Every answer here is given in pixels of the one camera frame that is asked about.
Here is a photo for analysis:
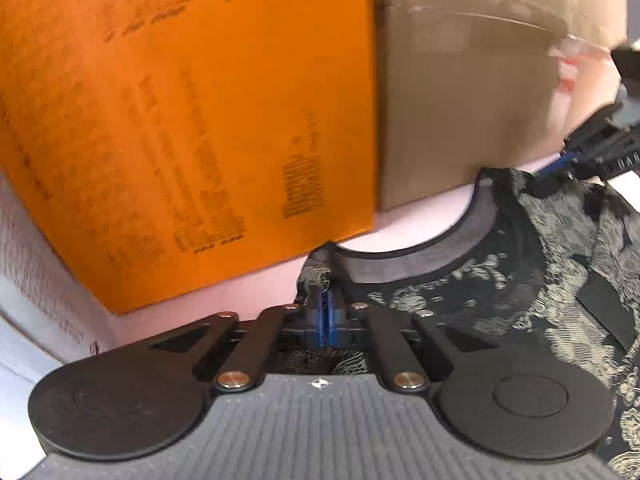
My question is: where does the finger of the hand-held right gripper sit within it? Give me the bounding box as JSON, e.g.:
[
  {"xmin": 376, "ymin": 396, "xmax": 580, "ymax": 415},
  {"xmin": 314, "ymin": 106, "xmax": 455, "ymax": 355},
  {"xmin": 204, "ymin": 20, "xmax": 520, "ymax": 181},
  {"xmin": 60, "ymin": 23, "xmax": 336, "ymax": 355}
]
[{"xmin": 531, "ymin": 104, "xmax": 640, "ymax": 197}]

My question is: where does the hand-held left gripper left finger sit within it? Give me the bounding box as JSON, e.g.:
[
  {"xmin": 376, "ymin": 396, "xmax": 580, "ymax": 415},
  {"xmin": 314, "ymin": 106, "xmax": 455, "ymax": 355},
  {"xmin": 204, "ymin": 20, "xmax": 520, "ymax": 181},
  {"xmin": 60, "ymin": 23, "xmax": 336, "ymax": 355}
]
[{"xmin": 120, "ymin": 287, "xmax": 329, "ymax": 392}]

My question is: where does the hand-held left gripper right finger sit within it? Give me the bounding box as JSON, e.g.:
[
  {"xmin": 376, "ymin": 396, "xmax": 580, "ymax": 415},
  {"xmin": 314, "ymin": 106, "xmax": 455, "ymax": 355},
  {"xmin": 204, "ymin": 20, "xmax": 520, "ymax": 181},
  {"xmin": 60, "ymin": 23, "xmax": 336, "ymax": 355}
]
[{"xmin": 326, "ymin": 287, "xmax": 502, "ymax": 394}]

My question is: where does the black floral blouse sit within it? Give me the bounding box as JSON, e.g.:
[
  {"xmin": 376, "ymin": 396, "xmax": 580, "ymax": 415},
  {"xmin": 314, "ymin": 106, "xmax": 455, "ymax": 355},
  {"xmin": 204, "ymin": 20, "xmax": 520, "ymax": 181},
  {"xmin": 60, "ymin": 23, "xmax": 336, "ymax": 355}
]
[{"xmin": 272, "ymin": 165, "xmax": 640, "ymax": 480}]

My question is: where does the pink white plastic bag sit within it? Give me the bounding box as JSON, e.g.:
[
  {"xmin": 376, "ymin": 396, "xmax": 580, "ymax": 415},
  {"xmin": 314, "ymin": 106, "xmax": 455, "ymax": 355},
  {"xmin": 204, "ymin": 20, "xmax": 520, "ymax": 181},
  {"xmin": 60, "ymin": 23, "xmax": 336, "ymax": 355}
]
[{"xmin": 547, "ymin": 35, "xmax": 623, "ymax": 98}]

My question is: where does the brown cardboard box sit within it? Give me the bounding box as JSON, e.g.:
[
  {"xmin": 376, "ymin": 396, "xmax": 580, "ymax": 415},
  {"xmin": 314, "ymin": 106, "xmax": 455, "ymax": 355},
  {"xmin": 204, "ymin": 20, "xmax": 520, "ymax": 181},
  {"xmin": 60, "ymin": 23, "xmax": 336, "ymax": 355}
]
[{"xmin": 367, "ymin": 0, "xmax": 628, "ymax": 212}]

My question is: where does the orange printed box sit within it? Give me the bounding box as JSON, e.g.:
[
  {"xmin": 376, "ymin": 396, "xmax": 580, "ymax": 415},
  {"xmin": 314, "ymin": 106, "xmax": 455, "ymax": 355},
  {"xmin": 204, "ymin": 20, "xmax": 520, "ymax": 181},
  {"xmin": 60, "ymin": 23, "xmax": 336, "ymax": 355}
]
[{"xmin": 0, "ymin": 0, "xmax": 377, "ymax": 316}]

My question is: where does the light blue box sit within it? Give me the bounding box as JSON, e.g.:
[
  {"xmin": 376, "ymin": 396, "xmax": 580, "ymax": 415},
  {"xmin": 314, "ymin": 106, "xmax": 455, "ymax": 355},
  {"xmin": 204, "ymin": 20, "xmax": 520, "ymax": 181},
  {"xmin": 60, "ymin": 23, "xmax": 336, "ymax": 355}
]
[{"xmin": 0, "ymin": 170, "xmax": 118, "ymax": 386}]

